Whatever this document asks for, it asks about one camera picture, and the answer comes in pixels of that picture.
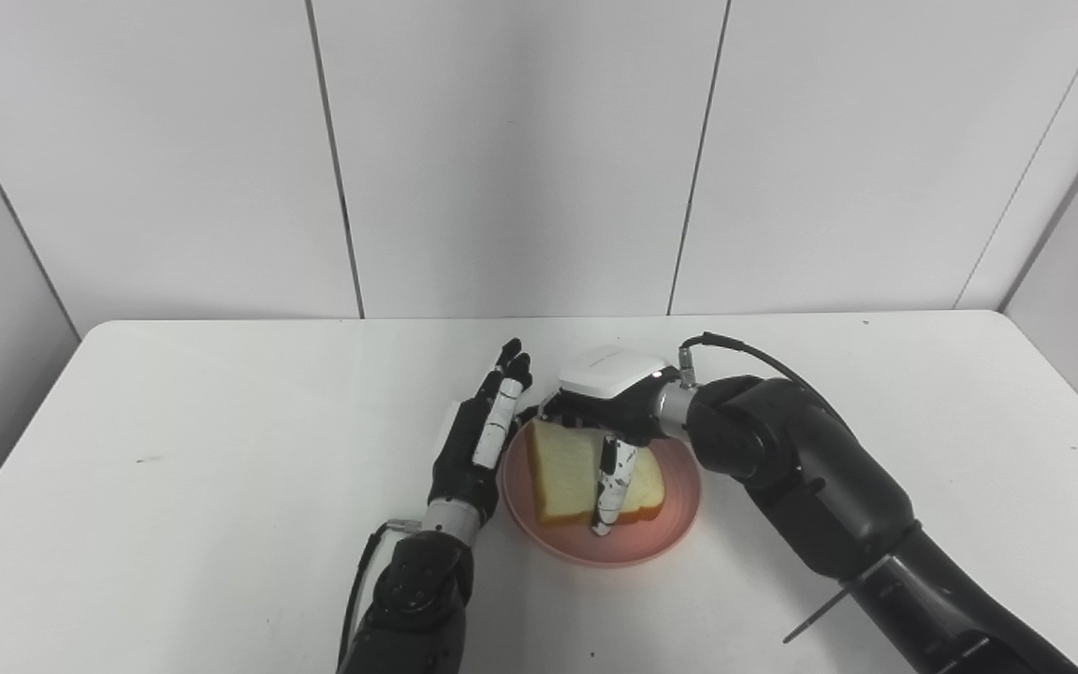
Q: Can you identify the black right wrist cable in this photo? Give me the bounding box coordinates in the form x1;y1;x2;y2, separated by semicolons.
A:
679;332;825;399

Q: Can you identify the slice of white bread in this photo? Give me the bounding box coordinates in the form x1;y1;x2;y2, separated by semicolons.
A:
526;418;666;527

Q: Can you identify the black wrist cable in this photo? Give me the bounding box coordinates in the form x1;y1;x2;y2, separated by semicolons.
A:
679;332;825;399
338;520;423;670

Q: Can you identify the thin black cable tie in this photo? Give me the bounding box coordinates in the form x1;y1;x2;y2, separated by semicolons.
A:
782;582;877;644

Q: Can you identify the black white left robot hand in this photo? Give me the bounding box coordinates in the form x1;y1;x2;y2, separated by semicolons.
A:
427;338;534;546

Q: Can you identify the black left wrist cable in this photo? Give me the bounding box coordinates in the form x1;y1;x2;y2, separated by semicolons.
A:
338;520;423;670

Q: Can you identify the pink round plate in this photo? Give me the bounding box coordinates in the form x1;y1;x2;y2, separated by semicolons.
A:
500;421;702;568

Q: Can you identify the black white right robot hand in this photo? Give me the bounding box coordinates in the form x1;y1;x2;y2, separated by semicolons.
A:
539;345;680;537

